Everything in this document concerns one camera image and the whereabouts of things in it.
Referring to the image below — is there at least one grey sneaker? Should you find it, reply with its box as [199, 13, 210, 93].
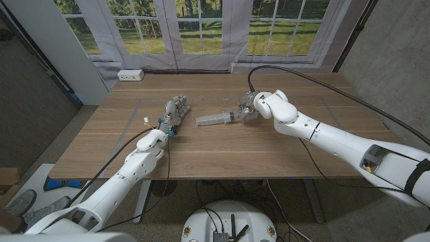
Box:
[3, 190, 37, 216]
[21, 196, 71, 231]

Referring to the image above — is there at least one black backdrop stand pole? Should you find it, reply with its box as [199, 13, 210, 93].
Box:
[0, 8, 84, 110]
[332, 0, 379, 73]

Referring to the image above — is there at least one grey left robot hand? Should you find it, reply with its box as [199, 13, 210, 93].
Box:
[157, 93, 191, 134]

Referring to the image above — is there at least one white floor cable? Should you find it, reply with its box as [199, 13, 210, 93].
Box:
[266, 179, 313, 242]

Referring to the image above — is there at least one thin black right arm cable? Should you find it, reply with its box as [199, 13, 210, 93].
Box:
[298, 137, 407, 194]

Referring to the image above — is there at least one white power strip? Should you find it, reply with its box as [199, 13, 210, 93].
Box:
[117, 69, 145, 82]

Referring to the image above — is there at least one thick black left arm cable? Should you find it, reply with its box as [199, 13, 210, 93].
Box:
[63, 127, 155, 209]

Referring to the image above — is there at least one printed window backdrop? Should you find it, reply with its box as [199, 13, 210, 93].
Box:
[53, 0, 370, 91]

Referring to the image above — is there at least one black floor cable bundle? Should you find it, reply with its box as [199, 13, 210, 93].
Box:
[194, 179, 280, 233]

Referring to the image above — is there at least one white pillar panel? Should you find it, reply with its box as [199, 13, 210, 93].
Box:
[3, 0, 110, 106]

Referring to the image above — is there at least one cardboard box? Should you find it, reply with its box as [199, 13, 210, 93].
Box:
[0, 167, 21, 206]

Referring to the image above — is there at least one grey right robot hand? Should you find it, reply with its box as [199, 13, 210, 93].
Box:
[236, 90, 260, 122]

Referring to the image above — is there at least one large clear plastic syringe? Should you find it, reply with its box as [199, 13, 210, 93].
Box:
[196, 110, 259, 127]

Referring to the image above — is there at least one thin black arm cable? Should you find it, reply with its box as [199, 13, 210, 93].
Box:
[298, 137, 407, 194]
[95, 134, 171, 233]

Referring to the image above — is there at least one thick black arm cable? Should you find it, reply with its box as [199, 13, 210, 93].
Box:
[247, 65, 430, 147]
[63, 127, 155, 209]

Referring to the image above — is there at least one black radio module with antennas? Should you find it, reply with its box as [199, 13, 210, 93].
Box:
[212, 214, 250, 242]

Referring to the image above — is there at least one white floor board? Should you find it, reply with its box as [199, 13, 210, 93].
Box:
[6, 163, 90, 216]

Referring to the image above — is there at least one white robot torso base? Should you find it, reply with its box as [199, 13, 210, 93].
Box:
[181, 200, 279, 242]

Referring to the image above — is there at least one black backdrop bottom bar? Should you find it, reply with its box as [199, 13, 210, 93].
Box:
[143, 69, 232, 75]

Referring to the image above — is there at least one grey table leg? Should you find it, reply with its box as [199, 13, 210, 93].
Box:
[132, 180, 152, 225]
[304, 178, 326, 225]

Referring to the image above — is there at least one person's leg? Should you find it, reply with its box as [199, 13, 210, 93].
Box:
[0, 208, 28, 234]

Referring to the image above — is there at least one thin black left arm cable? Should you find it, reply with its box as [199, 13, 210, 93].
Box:
[95, 134, 171, 233]

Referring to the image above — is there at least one black round floor fan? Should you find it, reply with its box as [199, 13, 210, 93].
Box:
[150, 180, 178, 198]

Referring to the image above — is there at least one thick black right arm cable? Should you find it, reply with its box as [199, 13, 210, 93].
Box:
[247, 65, 430, 147]

